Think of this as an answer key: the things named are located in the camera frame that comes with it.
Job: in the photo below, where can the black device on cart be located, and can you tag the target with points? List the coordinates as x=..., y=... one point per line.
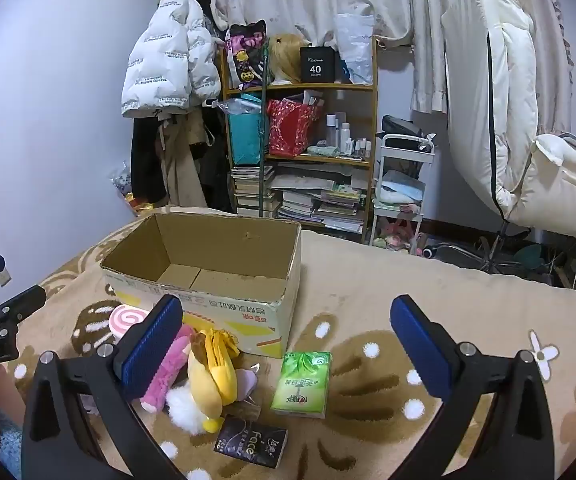
x=397, y=124

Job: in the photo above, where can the pile of mixed books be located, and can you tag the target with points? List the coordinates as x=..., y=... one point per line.
x=318, y=200

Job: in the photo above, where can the cream down coat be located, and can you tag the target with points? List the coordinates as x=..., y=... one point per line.
x=472, y=85

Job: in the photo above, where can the blonde wig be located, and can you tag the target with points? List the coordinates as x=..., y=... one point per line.
x=285, y=57

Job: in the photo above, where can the yellow plush toy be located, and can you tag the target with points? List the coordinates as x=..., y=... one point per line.
x=213, y=380

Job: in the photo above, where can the beige trench coat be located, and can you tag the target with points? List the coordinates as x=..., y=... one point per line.
x=180, y=160

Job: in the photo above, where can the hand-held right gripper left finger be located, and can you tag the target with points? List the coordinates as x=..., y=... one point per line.
x=150, y=345

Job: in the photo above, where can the black box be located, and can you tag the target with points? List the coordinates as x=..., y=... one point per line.
x=317, y=65

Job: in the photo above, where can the pink swirl plush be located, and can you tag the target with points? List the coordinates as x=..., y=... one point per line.
x=125, y=321

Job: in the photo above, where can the green tissue pack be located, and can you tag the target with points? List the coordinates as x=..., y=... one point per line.
x=300, y=385

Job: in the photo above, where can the white plastic bag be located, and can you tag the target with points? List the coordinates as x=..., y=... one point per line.
x=355, y=45

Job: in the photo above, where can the teal bag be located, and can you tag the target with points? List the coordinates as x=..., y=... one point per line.
x=243, y=135

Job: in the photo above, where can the wooden shelf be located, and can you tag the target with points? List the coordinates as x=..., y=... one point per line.
x=318, y=87

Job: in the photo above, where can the folded blue cloth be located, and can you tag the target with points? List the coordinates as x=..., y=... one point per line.
x=400, y=187

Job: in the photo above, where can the printed plastic bag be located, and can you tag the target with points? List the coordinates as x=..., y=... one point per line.
x=123, y=182

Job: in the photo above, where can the dark hanging coat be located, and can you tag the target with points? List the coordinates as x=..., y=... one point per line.
x=215, y=170

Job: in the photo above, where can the metal rack stand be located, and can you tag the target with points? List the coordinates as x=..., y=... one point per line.
x=492, y=250

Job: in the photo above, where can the black coat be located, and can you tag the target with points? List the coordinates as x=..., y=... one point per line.
x=145, y=160

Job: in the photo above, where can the group of cosmetic bottles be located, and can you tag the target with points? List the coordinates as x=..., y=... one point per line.
x=340, y=132

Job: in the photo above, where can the person's left forearm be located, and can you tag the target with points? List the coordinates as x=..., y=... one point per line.
x=5, y=390

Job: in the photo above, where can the white puffer jacket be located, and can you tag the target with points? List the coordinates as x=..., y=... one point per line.
x=163, y=50

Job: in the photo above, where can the white fluffy pompom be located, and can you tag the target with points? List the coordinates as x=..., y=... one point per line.
x=183, y=410

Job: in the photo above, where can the red gift bag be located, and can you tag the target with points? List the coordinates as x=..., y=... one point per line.
x=288, y=127

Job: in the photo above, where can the pink plush bear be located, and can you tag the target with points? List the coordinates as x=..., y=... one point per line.
x=168, y=375

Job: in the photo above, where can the black tissue pack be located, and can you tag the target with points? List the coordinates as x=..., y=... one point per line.
x=250, y=442

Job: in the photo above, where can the cardboard box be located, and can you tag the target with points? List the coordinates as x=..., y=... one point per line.
x=248, y=320

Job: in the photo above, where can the pile of small plush toys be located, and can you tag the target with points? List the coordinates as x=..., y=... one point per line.
x=392, y=235

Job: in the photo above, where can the stack of old books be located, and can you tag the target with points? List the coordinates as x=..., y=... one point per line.
x=250, y=190

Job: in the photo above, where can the colourful printed black bag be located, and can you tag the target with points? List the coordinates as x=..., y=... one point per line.
x=245, y=55

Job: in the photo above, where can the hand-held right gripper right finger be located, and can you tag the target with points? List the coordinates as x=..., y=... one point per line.
x=420, y=355

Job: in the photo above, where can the white trolley cart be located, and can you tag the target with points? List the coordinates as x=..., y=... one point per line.
x=402, y=141

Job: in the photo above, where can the purple charm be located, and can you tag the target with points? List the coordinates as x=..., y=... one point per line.
x=247, y=385

